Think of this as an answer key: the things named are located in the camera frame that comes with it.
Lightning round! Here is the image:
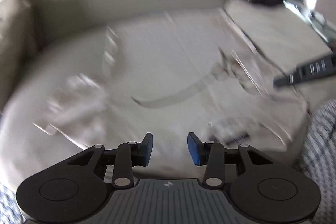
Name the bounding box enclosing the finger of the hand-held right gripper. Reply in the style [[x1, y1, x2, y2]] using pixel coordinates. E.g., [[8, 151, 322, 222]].
[[273, 52, 336, 88]]

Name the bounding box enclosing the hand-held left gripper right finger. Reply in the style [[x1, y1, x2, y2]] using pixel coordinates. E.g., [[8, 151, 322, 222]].
[[187, 132, 275, 188]]

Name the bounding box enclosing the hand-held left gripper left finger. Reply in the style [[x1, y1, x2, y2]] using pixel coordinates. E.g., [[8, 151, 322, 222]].
[[67, 133, 154, 189]]

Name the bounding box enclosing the white garment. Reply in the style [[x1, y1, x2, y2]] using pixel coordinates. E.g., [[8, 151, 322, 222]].
[[34, 10, 311, 159]]

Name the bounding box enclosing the black and white patterned blanket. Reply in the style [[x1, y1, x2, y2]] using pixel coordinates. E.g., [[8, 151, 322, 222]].
[[0, 99, 336, 224]]

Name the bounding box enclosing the grey pillow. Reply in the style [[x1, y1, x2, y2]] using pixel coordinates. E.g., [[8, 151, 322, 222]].
[[0, 0, 40, 63]]

